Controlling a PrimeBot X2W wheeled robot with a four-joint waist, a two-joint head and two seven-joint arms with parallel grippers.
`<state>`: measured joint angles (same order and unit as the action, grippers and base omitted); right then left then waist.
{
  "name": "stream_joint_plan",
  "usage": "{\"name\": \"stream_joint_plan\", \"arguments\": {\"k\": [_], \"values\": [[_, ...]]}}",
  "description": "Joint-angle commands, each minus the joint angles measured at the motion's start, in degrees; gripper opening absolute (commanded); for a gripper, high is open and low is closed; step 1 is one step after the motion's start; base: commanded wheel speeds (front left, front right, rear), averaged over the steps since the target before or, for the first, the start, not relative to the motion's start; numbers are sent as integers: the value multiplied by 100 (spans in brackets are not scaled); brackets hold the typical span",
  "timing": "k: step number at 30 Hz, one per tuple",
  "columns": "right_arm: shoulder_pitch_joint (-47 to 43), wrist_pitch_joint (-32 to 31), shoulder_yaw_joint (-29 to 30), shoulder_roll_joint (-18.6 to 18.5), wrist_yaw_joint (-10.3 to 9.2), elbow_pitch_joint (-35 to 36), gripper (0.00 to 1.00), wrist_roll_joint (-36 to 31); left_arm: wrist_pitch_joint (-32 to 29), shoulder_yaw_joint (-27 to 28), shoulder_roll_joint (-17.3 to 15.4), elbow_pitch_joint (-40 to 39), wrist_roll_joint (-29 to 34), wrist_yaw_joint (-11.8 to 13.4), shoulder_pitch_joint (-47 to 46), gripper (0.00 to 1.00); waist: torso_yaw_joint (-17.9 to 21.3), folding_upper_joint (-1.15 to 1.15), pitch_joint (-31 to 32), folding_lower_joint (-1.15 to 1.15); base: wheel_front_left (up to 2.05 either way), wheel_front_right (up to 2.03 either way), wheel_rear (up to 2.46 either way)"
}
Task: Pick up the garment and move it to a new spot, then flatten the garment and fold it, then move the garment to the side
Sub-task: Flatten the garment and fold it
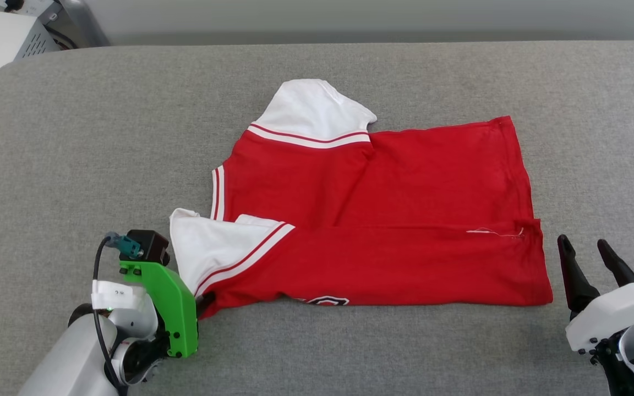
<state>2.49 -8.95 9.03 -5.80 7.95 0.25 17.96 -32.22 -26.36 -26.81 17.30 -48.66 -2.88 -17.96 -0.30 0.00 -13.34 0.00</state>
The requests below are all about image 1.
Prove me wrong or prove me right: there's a teal cable connector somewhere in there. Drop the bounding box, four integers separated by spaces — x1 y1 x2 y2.
105 232 145 260

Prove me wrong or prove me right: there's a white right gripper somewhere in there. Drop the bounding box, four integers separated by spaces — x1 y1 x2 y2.
557 234 634 353

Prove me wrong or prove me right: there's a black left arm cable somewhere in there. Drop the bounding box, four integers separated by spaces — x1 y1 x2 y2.
92 235 129 396

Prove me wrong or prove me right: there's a grey partition frame post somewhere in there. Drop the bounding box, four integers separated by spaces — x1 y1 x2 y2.
57 0 112 48

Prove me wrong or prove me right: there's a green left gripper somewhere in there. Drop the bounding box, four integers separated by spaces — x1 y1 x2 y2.
119 260 217 359

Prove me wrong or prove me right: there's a red and white shirt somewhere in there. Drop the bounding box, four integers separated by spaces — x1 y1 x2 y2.
169 78 554 320

